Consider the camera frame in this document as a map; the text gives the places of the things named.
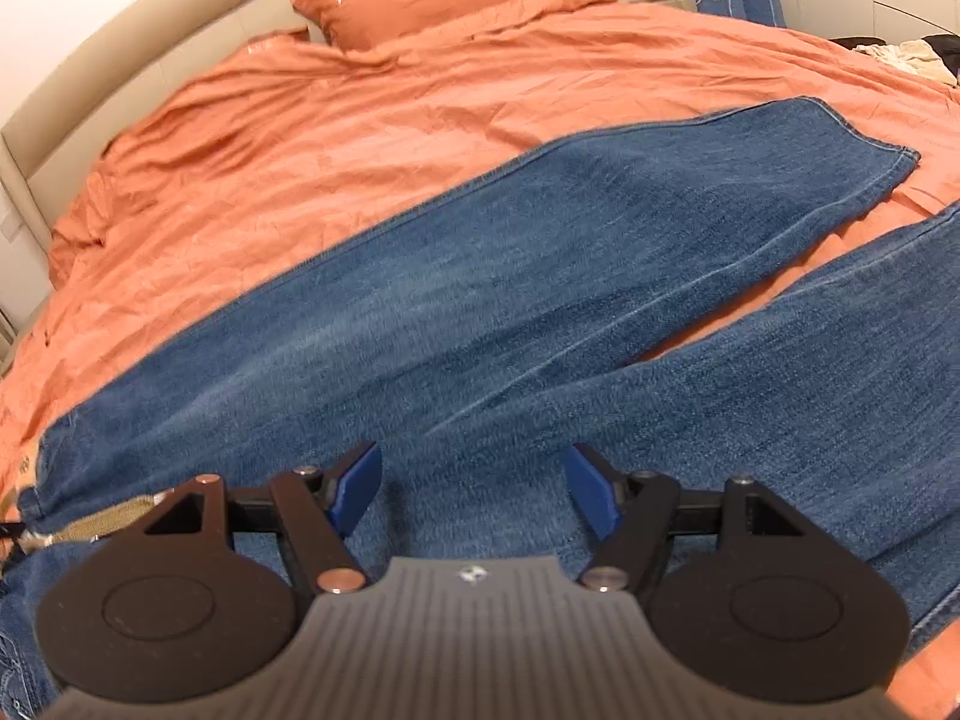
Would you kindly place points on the blue fabric bag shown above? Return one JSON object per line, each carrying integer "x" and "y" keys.
{"x": 763, "y": 12}

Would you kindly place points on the blue denim jeans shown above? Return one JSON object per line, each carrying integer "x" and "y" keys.
{"x": 446, "y": 637}

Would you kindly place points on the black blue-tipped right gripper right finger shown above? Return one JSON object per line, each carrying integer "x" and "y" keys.
{"x": 738, "y": 585}

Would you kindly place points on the pile of clothes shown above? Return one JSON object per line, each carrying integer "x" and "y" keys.
{"x": 935, "y": 57}

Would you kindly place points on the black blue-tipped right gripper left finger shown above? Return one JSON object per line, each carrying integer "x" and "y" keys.
{"x": 209, "y": 587}

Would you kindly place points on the beige upholstered headboard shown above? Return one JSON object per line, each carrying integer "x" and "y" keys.
{"x": 114, "y": 78}

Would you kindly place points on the orange duvet cover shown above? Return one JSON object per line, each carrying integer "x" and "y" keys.
{"x": 315, "y": 150}

